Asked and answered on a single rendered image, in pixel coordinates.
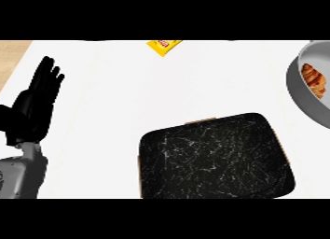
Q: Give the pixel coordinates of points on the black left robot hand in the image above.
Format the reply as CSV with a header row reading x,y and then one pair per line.
x,y
34,102

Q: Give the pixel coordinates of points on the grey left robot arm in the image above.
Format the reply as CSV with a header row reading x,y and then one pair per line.
x,y
13,174

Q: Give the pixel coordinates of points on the black marbled square tray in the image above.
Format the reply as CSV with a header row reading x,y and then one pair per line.
x,y
215,158

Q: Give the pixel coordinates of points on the brown croissant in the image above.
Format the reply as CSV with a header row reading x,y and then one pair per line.
x,y
313,80

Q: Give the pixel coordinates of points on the grey round pot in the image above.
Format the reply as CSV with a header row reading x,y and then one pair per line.
x,y
317,84

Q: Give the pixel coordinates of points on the yellow packet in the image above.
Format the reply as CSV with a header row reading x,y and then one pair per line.
x,y
164,45

